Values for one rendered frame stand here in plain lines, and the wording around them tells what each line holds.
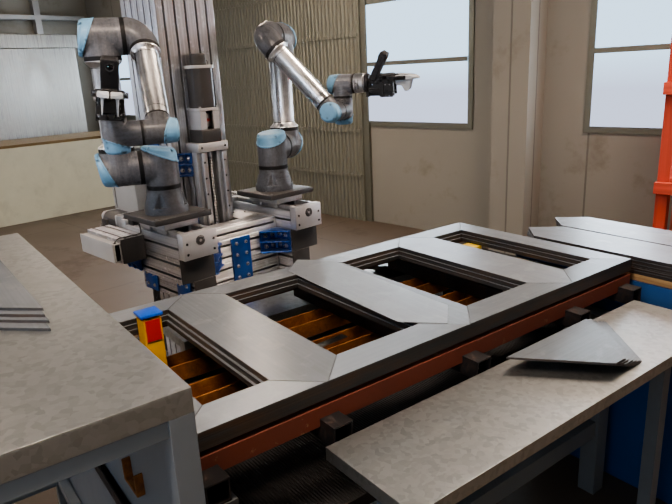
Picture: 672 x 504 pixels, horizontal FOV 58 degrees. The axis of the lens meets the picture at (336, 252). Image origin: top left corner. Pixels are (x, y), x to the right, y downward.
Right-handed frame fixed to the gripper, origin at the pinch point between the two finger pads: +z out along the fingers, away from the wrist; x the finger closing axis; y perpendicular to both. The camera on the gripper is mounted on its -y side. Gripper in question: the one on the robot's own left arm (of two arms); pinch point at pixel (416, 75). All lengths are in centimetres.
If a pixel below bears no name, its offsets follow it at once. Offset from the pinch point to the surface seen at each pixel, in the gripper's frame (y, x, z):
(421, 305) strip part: 48, 90, 18
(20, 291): 18, 150, -54
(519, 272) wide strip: 53, 56, 42
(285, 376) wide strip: 42, 136, -2
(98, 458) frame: 22, 185, -7
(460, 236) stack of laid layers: 62, 9, 17
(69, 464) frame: 20, 188, -9
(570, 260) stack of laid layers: 58, 35, 58
